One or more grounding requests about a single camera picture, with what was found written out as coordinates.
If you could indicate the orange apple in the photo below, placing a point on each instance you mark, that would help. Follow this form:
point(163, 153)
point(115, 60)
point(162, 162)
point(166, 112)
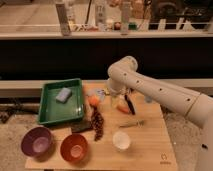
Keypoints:
point(94, 100)

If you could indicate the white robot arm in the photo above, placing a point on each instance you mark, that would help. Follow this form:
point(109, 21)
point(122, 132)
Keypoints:
point(197, 107)

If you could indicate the red bowl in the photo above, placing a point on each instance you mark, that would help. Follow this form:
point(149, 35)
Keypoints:
point(74, 148)

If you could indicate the purple bowl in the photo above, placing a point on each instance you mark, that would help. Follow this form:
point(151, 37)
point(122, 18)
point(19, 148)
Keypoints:
point(36, 142)

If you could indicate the clear plastic wrapper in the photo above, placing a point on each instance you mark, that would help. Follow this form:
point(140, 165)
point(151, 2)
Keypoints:
point(100, 93)

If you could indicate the orange carrot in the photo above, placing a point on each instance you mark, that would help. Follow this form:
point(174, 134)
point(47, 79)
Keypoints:
point(123, 109)

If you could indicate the dark brown grape bunch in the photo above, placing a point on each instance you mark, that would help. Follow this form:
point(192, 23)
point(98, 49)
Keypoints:
point(97, 122)

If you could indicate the blue sponge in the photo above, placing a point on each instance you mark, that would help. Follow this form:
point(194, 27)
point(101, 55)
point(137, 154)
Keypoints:
point(63, 95)

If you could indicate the blue cup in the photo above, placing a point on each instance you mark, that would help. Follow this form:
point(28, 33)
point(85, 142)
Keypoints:
point(148, 99)

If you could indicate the green plastic tray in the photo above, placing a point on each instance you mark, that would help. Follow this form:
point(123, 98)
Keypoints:
point(52, 112)

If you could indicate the metal fork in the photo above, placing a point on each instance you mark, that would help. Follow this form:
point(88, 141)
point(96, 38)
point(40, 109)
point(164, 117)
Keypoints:
point(127, 125)

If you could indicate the dark rectangular block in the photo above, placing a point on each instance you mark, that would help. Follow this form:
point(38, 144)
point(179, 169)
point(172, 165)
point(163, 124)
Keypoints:
point(81, 126)

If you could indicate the white cup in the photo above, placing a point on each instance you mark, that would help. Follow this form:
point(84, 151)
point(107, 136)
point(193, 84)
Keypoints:
point(121, 140)

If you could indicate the wooden board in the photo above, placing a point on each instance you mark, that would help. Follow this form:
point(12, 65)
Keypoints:
point(150, 148)

